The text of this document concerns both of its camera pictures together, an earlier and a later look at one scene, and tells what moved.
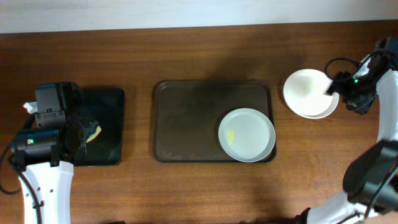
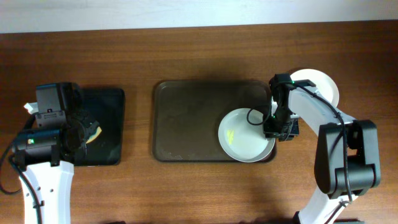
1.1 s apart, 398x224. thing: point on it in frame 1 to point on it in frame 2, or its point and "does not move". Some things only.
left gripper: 91,127 does not move
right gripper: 337,86 to 269,130
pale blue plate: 247,135 does not move
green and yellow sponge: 97,132 does not move
